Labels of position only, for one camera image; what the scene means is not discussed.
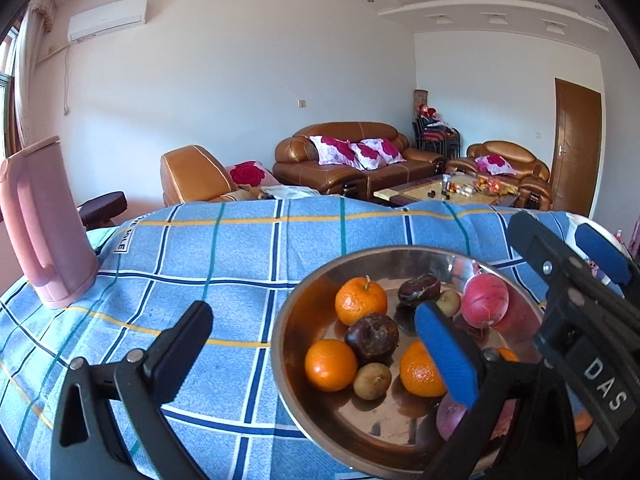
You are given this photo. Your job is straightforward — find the dark round stool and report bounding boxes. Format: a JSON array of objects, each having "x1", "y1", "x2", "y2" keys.
[{"x1": 76, "y1": 191, "x2": 129, "y2": 228}]

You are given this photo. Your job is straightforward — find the white wall cable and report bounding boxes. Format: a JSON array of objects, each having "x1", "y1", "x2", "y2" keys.
[{"x1": 35, "y1": 42, "x2": 73, "y2": 116}]

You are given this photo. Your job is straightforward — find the pink electric kettle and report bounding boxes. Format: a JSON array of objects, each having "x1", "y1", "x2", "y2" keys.
[{"x1": 0, "y1": 135, "x2": 101, "y2": 310}]

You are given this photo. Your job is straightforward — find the brown kiwi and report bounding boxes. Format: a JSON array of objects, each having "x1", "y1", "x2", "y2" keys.
[
  {"x1": 436, "y1": 289, "x2": 462, "y2": 318},
  {"x1": 353, "y1": 362, "x2": 392, "y2": 401}
]

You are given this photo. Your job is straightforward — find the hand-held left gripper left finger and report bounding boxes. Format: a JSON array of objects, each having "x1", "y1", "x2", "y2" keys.
[{"x1": 50, "y1": 301, "x2": 216, "y2": 480}]

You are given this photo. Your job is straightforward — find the wooden coffee table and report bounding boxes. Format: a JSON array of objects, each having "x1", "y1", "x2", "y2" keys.
[{"x1": 374, "y1": 172, "x2": 523, "y2": 208}]

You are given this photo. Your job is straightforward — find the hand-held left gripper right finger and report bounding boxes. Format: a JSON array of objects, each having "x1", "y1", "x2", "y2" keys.
[{"x1": 415, "y1": 301, "x2": 593, "y2": 480}]

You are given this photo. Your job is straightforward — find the pink radish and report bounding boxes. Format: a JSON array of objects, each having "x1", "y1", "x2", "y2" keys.
[{"x1": 460, "y1": 272, "x2": 511, "y2": 328}]

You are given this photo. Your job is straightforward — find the round dark mangosteen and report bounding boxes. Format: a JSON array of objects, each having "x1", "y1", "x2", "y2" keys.
[{"x1": 344, "y1": 312, "x2": 400, "y2": 365}]

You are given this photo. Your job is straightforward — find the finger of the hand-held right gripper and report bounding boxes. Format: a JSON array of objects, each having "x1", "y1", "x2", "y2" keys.
[
  {"x1": 506, "y1": 211, "x2": 591, "y2": 311},
  {"x1": 574, "y1": 222, "x2": 640, "y2": 328}
]

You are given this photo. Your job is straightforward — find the brown leather sofa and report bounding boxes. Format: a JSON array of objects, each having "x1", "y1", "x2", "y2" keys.
[{"x1": 272, "y1": 121, "x2": 446, "y2": 196}]

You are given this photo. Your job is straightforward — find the white red flower pillow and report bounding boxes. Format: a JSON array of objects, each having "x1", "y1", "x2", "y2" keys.
[
  {"x1": 474, "y1": 154, "x2": 516, "y2": 176},
  {"x1": 350, "y1": 138, "x2": 407, "y2": 171},
  {"x1": 309, "y1": 135, "x2": 361, "y2": 166}
]

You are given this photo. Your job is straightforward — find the blue plaid blanket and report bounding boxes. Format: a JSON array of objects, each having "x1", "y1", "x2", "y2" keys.
[{"x1": 0, "y1": 195, "x2": 626, "y2": 480}]

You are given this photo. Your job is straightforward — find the stacked black chairs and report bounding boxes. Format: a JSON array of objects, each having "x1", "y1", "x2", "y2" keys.
[{"x1": 412, "y1": 119, "x2": 461, "y2": 161}]

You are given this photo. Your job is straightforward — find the brown wooden door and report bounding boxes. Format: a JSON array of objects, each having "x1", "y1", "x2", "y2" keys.
[{"x1": 550, "y1": 78, "x2": 602, "y2": 213}]

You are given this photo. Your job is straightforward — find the stainless steel bowl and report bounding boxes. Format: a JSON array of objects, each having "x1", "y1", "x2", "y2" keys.
[{"x1": 270, "y1": 246, "x2": 551, "y2": 476}]

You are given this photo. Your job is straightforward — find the white air conditioner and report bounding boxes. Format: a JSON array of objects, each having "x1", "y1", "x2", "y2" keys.
[{"x1": 67, "y1": 0, "x2": 149, "y2": 43}]

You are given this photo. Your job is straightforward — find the purple radish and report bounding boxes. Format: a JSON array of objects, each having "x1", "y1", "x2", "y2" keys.
[{"x1": 436, "y1": 395, "x2": 521, "y2": 443}]

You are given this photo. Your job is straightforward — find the window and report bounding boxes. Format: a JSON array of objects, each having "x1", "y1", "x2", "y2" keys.
[{"x1": 0, "y1": 25, "x2": 21, "y2": 161}]

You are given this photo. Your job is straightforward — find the pink curtain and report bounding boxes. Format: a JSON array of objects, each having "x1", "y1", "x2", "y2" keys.
[{"x1": 10, "y1": 0, "x2": 56, "y2": 156}]

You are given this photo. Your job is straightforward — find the brown leather armchair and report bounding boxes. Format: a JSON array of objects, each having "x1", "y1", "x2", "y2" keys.
[
  {"x1": 160, "y1": 145, "x2": 276, "y2": 206},
  {"x1": 446, "y1": 141, "x2": 552, "y2": 211}
]

